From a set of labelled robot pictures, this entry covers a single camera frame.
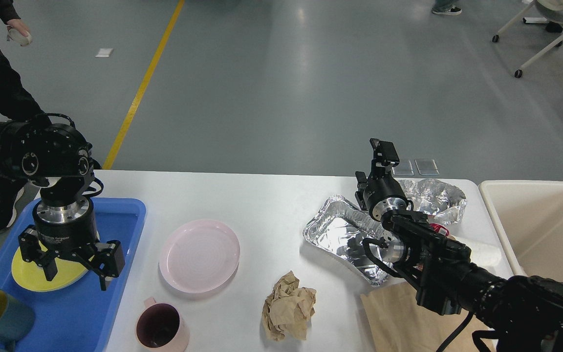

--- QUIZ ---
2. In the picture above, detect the right floor outlet cover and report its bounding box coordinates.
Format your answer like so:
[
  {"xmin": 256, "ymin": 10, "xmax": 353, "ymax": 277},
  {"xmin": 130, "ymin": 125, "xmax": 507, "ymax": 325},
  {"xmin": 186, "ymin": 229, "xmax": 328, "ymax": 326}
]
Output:
[{"xmin": 414, "ymin": 158, "xmax": 440, "ymax": 176}]

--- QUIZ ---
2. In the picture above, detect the crumpled aluminium foil container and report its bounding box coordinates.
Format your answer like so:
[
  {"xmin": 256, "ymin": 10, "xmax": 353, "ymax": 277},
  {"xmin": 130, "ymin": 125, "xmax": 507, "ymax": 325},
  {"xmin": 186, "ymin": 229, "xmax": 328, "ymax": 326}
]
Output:
[{"xmin": 398, "ymin": 178, "xmax": 467, "ymax": 225}]

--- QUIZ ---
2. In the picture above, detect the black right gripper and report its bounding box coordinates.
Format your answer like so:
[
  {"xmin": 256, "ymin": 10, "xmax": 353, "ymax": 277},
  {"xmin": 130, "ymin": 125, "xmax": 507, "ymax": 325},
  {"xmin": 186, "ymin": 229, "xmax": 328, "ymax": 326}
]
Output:
[{"xmin": 355, "ymin": 138, "xmax": 409, "ymax": 220}]

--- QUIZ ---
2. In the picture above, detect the beige plastic bin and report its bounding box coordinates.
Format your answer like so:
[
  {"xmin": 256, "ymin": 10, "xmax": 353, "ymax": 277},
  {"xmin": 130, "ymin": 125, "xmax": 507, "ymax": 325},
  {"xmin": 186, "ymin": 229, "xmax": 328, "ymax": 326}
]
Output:
[{"xmin": 479, "ymin": 180, "xmax": 563, "ymax": 282}]

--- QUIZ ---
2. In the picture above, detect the blue plastic tray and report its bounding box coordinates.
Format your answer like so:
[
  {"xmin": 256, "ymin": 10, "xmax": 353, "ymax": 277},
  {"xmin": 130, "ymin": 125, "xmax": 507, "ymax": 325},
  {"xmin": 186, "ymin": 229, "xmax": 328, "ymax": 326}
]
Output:
[{"xmin": 0, "ymin": 198, "xmax": 147, "ymax": 352}]

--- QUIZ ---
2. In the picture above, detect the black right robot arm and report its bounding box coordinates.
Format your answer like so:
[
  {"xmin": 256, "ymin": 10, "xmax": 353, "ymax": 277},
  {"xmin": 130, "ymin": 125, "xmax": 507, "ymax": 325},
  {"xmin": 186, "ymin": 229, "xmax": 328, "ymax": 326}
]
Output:
[{"xmin": 355, "ymin": 138, "xmax": 563, "ymax": 352}]

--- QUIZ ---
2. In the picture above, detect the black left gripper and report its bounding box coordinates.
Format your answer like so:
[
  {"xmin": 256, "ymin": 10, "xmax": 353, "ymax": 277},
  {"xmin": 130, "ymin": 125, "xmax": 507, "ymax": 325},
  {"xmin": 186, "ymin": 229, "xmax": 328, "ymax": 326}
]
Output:
[{"xmin": 18, "ymin": 198, "xmax": 125, "ymax": 290}]

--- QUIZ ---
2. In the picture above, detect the pink plate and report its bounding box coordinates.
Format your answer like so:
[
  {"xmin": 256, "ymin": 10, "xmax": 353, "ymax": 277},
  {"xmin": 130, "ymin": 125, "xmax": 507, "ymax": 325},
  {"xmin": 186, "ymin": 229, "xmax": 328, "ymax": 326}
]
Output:
[{"xmin": 158, "ymin": 219, "xmax": 241, "ymax": 294}]

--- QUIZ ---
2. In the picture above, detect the pink mug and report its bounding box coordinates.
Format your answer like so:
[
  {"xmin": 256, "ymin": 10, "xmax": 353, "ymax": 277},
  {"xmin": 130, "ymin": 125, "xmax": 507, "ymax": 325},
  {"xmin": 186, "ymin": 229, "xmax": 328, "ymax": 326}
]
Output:
[{"xmin": 135, "ymin": 298, "xmax": 191, "ymax": 352}]

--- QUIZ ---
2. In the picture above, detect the crushed red can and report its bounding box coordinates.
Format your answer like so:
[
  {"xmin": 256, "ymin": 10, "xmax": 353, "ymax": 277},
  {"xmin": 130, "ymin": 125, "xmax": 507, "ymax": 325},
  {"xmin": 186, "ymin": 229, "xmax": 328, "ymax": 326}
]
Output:
[{"xmin": 430, "ymin": 223, "xmax": 450, "ymax": 238}]

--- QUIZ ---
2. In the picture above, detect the flat brown paper bag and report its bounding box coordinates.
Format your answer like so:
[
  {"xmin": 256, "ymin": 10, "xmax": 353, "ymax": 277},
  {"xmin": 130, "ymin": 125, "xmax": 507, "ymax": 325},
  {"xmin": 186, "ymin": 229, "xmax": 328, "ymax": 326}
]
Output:
[{"xmin": 360, "ymin": 283, "xmax": 468, "ymax": 352}]

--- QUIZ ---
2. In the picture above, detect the rectangular aluminium foil tray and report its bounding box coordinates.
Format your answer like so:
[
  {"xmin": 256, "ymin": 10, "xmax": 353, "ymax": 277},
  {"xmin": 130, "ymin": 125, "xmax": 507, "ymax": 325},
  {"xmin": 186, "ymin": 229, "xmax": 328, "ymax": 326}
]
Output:
[{"xmin": 303, "ymin": 195, "xmax": 390, "ymax": 287}]

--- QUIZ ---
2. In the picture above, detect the crumpled brown paper ball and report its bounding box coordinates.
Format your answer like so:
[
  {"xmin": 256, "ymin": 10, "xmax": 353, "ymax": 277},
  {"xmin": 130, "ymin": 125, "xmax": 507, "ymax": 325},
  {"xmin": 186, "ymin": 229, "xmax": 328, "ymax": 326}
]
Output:
[{"xmin": 261, "ymin": 270, "xmax": 317, "ymax": 342}]

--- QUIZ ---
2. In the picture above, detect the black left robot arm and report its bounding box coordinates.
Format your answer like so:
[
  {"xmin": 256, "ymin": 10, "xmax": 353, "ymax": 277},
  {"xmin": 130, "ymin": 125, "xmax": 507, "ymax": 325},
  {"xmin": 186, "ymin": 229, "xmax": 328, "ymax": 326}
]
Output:
[{"xmin": 0, "ymin": 118, "xmax": 125, "ymax": 290}]

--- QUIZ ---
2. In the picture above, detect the yellow plate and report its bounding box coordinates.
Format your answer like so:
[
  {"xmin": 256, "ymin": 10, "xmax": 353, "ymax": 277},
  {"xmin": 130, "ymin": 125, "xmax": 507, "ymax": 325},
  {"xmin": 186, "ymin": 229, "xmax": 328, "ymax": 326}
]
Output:
[{"xmin": 11, "ymin": 247, "xmax": 88, "ymax": 292}]

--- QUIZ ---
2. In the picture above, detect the left floor outlet cover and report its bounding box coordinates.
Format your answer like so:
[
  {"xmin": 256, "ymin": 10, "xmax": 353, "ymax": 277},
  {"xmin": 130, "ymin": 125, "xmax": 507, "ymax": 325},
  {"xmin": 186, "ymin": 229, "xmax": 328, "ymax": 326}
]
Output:
[{"xmin": 392, "ymin": 159, "xmax": 415, "ymax": 176}]

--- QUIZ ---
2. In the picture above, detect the floor outlet cover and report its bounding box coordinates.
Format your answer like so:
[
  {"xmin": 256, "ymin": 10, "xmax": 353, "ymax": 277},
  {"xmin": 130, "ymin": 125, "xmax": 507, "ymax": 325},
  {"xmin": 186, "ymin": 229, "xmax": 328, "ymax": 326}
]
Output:
[
  {"xmin": 414, "ymin": 158, "xmax": 440, "ymax": 176},
  {"xmin": 392, "ymin": 159, "xmax": 415, "ymax": 176}
]

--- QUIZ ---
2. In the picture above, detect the white rolling chair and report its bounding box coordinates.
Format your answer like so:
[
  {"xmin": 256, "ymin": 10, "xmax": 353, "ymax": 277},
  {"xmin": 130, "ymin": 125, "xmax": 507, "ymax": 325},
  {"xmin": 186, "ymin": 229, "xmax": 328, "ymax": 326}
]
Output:
[{"xmin": 492, "ymin": 0, "xmax": 563, "ymax": 79}]

